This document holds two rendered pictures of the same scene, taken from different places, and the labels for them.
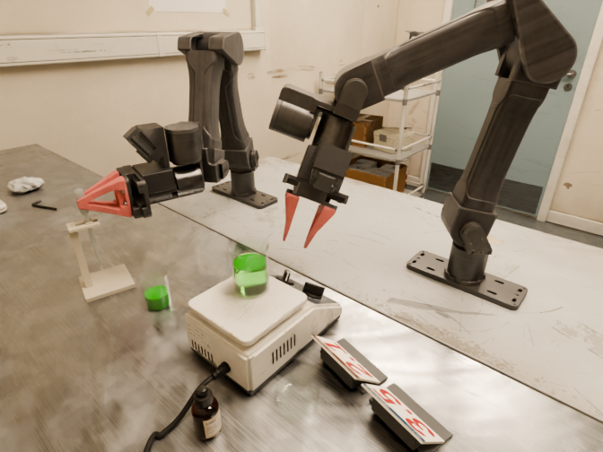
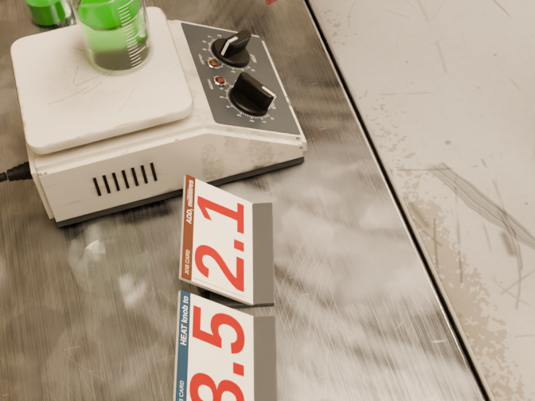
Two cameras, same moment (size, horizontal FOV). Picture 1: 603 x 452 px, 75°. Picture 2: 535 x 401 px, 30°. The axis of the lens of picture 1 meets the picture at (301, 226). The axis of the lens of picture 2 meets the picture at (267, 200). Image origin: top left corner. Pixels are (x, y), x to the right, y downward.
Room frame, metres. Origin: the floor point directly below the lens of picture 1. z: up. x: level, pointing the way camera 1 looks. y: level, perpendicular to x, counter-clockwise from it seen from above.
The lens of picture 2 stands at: (0.08, -0.36, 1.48)
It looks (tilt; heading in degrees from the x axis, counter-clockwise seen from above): 51 degrees down; 40
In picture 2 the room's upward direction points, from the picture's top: 7 degrees counter-clockwise
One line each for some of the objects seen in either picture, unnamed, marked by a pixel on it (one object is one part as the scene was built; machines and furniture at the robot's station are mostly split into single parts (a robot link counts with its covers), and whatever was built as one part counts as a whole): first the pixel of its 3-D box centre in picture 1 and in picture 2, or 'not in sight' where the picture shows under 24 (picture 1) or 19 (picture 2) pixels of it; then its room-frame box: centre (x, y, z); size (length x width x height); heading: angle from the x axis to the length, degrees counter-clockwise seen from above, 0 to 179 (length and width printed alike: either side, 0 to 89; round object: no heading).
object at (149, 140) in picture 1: (145, 156); not in sight; (0.65, 0.26, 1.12); 0.07 x 0.06 x 0.11; 34
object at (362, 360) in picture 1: (348, 356); (228, 239); (0.39, -0.06, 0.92); 0.09 x 0.06 x 0.04; 35
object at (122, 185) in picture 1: (107, 195); not in sight; (0.61, 0.32, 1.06); 0.09 x 0.07 x 0.07; 124
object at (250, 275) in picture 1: (249, 267); (108, 17); (0.45, 0.07, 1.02); 0.06 x 0.05 x 0.08; 174
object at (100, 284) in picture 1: (99, 253); not in sight; (0.59, 0.35, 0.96); 0.08 x 0.08 x 0.13; 35
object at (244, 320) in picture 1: (248, 301); (99, 75); (0.43, 0.07, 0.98); 0.12 x 0.12 x 0.01; 50
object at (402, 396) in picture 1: (406, 409); (227, 363); (0.31, -0.12, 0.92); 0.09 x 0.06 x 0.04; 35
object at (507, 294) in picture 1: (467, 261); not in sight; (0.60, -0.30, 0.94); 0.20 x 0.07 x 0.08; 49
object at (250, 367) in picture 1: (263, 317); (144, 109); (0.45, 0.06, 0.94); 0.22 x 0.13 x 0.08; 140
